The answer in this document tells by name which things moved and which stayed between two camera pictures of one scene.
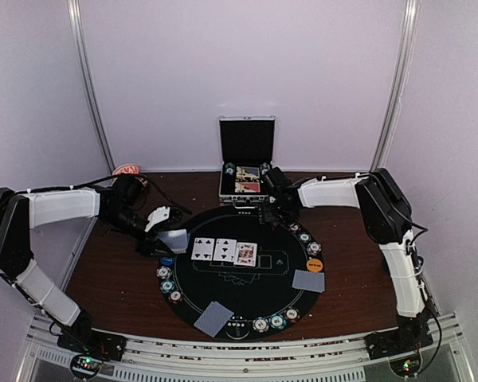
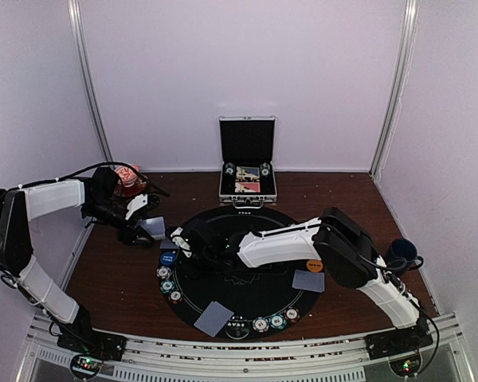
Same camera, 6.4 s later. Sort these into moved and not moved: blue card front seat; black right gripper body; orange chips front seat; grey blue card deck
Moved: grey blue card deck; black right gripper body
Not moved: blue card front seat; orange chips front seat
